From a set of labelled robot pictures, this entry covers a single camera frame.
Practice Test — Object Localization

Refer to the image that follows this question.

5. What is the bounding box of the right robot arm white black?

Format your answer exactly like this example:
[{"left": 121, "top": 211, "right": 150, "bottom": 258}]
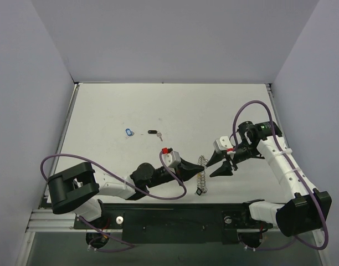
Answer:
[{"left": 207, "top": 121, "right": 332, "bottom": 237}]

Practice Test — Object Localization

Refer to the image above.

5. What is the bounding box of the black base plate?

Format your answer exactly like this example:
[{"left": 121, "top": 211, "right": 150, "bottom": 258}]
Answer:
[{"left": 72, "top": 203, "right": 270, "bottom": 246}]

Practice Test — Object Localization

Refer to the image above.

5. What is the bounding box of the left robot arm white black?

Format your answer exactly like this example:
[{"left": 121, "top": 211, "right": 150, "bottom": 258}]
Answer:
[{"left": 45, "top": 151, "right": 204, "bottom": 228}]

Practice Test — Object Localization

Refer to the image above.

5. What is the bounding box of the black tag on keyring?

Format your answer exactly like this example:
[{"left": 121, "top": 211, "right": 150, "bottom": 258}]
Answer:
[{"left": 196, "top": 188, "right": 203, "bottom": 196}]

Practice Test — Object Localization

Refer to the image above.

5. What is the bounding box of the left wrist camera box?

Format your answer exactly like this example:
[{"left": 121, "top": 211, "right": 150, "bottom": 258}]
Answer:
[{"left": 161, "top": 148, "right": 181, "bottom": 168}]

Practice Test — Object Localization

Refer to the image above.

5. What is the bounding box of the black tag key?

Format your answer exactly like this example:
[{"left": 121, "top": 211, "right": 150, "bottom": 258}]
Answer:
[{"left": 147, "top": 130, "right": 163, "bottom": 142}]

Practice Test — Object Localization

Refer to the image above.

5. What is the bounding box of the metal keyring disc with rings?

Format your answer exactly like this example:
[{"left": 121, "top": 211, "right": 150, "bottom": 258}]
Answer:
[{"left": 197, "top": 155, "right": 208, "bottom": 195}]

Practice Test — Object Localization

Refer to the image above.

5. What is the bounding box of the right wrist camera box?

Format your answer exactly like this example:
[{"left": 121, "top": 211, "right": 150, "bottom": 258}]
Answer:
[{"left": 213, "top": 136, "right": 234, "bottom": 154}]

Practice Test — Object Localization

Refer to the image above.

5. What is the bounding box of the blue tag key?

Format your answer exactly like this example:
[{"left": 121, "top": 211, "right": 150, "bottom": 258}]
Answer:
[{"left": 125, "top": 128, "right": 134, "bottom": 138}]

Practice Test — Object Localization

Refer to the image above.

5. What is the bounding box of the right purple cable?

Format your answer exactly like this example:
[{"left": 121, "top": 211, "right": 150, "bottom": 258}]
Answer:
[{"left": 231, "top": 100, "right": 330, "bottom": 250}]

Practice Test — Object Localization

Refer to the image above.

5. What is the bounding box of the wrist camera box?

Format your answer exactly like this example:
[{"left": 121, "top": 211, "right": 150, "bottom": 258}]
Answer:
[
  {"left": 161, "top": 148, "right": 181, "bottom": 168},
  {"left": 213, "top": 136, "right": 234, "bottom": 154}
]

